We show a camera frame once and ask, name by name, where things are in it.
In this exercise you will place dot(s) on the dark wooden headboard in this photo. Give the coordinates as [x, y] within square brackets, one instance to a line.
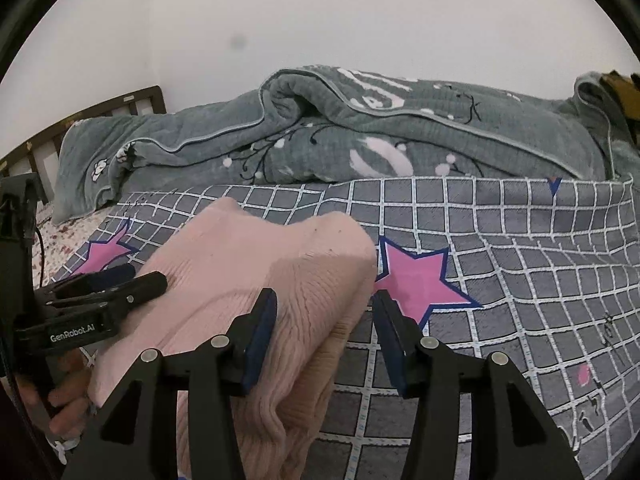
[150, 97]

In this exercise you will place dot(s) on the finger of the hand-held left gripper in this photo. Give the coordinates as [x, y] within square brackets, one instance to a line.
[135, 287]
[107, 275]

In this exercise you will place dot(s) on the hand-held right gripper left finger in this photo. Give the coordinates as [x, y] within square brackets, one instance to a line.
[260, 340]

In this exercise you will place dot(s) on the pink knitted sweater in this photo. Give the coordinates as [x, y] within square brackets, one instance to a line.
[225, 270]

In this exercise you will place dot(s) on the grey checked blanket pink stars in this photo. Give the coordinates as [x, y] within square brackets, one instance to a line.
[525, 270]

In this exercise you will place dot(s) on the floral bed sheet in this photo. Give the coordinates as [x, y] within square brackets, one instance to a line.
[65, 232]

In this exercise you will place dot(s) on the grey-green quilted duvet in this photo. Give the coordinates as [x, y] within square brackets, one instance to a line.
[400, 125]

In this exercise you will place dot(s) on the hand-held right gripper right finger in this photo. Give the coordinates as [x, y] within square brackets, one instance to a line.
[391, 347]

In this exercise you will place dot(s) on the person's left hand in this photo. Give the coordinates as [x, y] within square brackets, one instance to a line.
[70, 400]

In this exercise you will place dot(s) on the camouflage cloth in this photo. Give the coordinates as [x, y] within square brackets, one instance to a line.
[625, 91]

